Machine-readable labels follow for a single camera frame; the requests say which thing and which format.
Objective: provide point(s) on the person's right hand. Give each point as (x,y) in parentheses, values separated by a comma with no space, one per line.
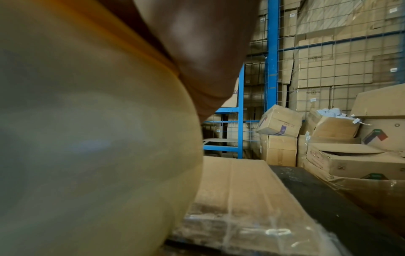
(202,50)

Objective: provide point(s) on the large clear packing tape roll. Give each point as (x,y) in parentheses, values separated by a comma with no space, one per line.
(95,140)

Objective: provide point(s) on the small tilted cardboard box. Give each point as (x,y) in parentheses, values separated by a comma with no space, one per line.
(278,120)

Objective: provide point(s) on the upright plain cardboard box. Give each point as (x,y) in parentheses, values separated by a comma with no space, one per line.
(278,150)

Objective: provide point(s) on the stack of stored cardboard boxes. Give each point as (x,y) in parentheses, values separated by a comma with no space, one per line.
(332,65)

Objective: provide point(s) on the white paper items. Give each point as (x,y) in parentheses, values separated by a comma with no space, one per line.
(332,112)

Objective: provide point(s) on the open cardboard box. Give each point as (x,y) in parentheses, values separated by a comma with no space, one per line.
(335,128)

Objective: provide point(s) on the flat taped cardboard box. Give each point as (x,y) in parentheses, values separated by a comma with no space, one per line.
(240,200)

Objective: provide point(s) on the cardboard box with loose flap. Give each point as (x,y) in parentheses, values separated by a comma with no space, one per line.
(354,160)

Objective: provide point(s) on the large cardboard box colour label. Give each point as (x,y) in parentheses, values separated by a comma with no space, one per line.
(379,120)

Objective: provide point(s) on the plastic wrapped cardboard box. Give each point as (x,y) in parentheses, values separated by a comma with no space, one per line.
(373,192)

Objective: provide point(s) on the blue metal shelf frame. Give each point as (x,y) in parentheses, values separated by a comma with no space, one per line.
(239,112)

